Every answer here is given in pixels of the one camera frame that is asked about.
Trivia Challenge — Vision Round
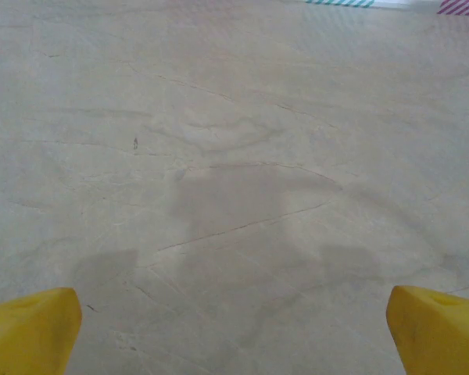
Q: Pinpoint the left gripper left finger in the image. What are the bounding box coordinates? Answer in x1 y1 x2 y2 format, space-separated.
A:
0 287 83 375

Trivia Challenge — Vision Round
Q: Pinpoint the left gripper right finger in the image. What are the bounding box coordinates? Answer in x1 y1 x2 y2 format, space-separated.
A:
386 284 469 375

